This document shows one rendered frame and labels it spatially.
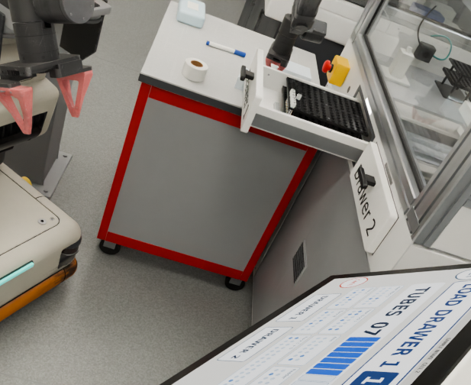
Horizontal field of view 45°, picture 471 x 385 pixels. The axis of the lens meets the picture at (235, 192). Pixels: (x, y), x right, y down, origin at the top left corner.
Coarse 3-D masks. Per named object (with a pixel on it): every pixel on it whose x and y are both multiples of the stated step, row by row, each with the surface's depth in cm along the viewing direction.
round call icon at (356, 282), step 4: (348, 280) 82; (352, 280) 81; (356, 280) 80; (360, 280) 80; (364, 280) 79; (340, 284) 81; (344, 284) 80; (348, 284) 80; (352, 284) 79; (356, 284) 78; (360, 284) 78; (336, 288) 80; (340, 288) 79
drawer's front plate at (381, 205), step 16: (368, 144) 138; (368, 160) 135; (352, 176) 142; (384, 176) 126; (368, 192) 129; (384, 192) 121; (368, 208) 126; (384, 208) 118; (368, 224) 124; (384, 224) 116; (368, 240) 121
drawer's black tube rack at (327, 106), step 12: (300, 84) 156; (312, 96) 152; (324, 96) 155; (336, 96) 158; (300, 108) 144; (312, 108) 147; (324, 108) 150; (336, 108) 152; (348, 108) 155; (360, 108) 157; (312, 120) 149; (324, 120) 144; (336, 120) 146; (348, 120) 149; (360, 120) 152; (348, 132) 150; (360, 132) 146
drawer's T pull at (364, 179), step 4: (360, 168) 129; (360, 172) 127; (364, 172) 128; (360, 176) 126; (364, 176) 126; (368, 176) 127; (372, 176) 128; (360, 180) 126; (364, 180) 125; (368, 180) 126; (372, 180) 126; (360, 184) 125; (364, 184) 124; (368, 184) 126; (372, 184) 126; (364, 188) 124
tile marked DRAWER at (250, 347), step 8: (264, 328) 71; (272, 328) 70; (280, 328) 69; (288, 328) 68; (256, 336) 69; (264, 336) 68; (272, 336) 68; (280, 336) 67; (240, 344) 68; (248, 344) 67; (256, 344) 66; (264, 344) 66; (232, 352) 66; (240, 352) 65; (248, 352) 64; (256, 352) 64; (216, 360) 65; (224, 360) 64; (232, 360) 64; (240, 360) 63
